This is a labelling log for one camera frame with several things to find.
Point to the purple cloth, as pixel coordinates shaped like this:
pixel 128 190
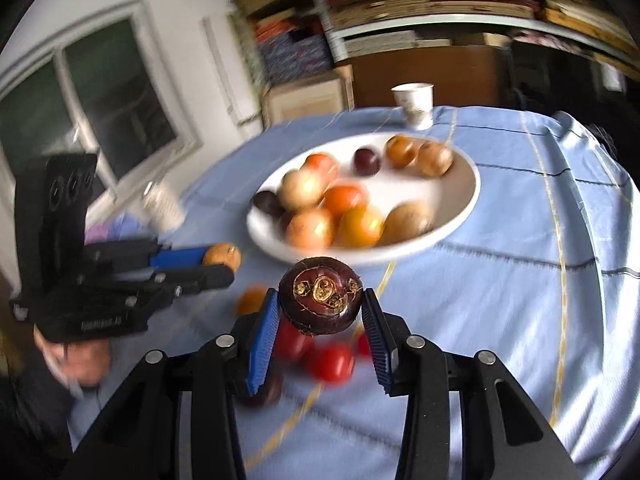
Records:
pixel 110 230

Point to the small mandarin orange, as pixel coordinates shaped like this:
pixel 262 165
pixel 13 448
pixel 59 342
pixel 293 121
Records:
pixel 249 302
pixel 225 256

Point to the white wall trim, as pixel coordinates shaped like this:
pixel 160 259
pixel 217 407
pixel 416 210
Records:
pixel 220 70

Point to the person's left hand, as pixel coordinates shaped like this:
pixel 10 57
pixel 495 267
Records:
pixel 85 365

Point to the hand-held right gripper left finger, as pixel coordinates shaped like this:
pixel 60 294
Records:
pixel 262 342

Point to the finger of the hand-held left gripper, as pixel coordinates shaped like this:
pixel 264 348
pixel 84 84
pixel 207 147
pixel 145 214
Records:
pixel 180 257
pixel 205 277

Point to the dark red plum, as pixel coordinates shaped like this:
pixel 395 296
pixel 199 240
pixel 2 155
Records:
pixel 366 160
pixel 267 203

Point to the dark round fruit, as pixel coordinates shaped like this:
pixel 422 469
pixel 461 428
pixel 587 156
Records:
pixel 270 391

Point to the stack of patterned blue boxes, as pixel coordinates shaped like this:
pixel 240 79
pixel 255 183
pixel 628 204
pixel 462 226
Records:
pixel 295 55

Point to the dark brown water chestnut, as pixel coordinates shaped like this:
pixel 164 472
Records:
pixel 320 290

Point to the person's left forearm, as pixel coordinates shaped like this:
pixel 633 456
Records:
pixel 35 410

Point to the red tomato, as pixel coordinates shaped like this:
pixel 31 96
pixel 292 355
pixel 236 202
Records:
pixel 330 362
pixel 290 345
pixel 364 345

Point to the white framed window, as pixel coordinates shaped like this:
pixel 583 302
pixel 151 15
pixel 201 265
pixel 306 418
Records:
pixel 100 95

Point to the blue checked tablecloth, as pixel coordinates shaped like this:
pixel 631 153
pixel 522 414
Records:
pixel 500 285

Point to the printed white paper cup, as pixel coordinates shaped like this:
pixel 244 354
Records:
pixel 415 105
pixel 162 207

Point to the white wall shelf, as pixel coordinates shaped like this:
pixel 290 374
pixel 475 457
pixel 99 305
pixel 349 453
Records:
pixel 425 22

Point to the light wooden panel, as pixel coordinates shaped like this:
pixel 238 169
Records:
pixel 305 97

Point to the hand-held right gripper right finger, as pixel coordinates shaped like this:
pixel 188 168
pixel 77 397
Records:
pixel 380 347

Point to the pile of mandarins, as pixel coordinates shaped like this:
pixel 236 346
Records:
pixel 310 227

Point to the green patterned roll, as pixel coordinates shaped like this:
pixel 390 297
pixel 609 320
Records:
pixel 247 50

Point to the white round plate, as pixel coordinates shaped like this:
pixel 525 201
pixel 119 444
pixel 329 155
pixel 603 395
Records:
pixel 452 200

